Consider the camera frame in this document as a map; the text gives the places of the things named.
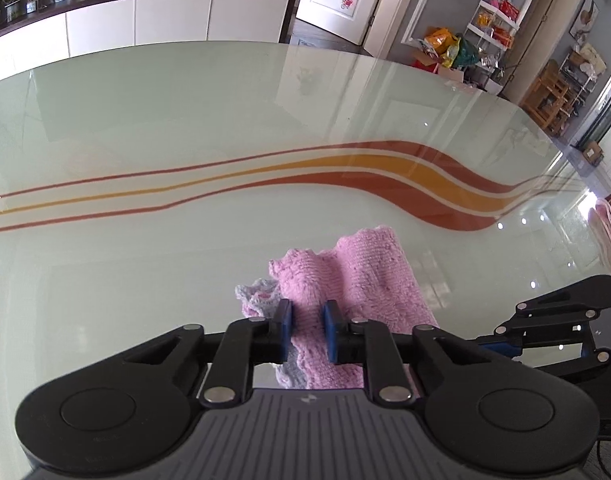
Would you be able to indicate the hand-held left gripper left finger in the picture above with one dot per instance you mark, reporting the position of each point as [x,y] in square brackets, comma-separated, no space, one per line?
[284,327]

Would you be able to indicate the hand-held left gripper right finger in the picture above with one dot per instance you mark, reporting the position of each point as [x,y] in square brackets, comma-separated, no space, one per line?
[331,330]

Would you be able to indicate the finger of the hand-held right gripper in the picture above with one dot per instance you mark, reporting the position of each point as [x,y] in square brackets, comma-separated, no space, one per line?
[575,295]
[505,349]

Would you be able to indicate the pink and grey knit towel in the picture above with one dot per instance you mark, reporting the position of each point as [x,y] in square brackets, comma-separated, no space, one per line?
[365,275]

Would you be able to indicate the cardboard box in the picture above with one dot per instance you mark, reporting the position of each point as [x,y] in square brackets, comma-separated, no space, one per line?
[593,151]

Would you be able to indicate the wooden chair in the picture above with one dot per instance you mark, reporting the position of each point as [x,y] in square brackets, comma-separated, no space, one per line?
[548,95]

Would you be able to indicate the green plastic bag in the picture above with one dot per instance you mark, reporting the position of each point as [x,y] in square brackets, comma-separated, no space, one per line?
[465,52]

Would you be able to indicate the white shelf rack with snacks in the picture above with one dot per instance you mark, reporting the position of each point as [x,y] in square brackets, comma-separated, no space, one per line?
[493,27]

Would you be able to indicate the small framed bird picture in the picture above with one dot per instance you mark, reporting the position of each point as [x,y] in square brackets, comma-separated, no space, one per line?
[585,15]

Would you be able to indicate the orange plastic bag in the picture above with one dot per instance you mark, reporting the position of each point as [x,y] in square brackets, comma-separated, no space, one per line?
[438,41]

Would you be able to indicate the white and brown TV cabinet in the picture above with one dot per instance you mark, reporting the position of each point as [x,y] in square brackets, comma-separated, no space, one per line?
[170,15]

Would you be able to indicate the tiny plant in glass jar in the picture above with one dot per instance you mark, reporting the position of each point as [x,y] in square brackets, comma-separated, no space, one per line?
[32,4]

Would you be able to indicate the small plant in grey pot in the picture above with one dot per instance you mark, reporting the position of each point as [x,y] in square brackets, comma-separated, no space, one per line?
[13,7]

